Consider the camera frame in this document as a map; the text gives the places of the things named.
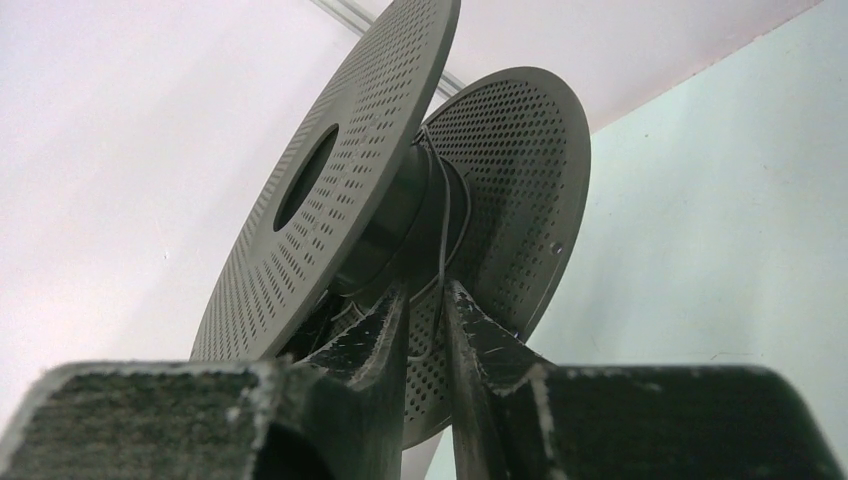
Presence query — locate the black cable spool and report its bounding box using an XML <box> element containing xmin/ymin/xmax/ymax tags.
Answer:
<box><xmin>191</xmin><ymin>1</ymin><xmax>591</xmax><ymax>448</ymax></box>

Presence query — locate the thin black cable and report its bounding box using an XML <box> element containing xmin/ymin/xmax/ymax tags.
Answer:
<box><xmin>407</xmin><ymin>125</ymin><xmax>473</xmax><ymax>364</ymax></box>

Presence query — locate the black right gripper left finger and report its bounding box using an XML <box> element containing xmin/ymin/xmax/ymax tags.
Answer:
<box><xmin>1</xmin><ymin>284</ymin><xmax>410</xmax><ymax>479</ymax></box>

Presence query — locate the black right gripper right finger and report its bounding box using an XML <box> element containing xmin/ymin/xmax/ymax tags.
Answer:
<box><xmin>444</xmin><ymin>280</ymin><xmax>845</xmax><ymax>479</ymax></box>

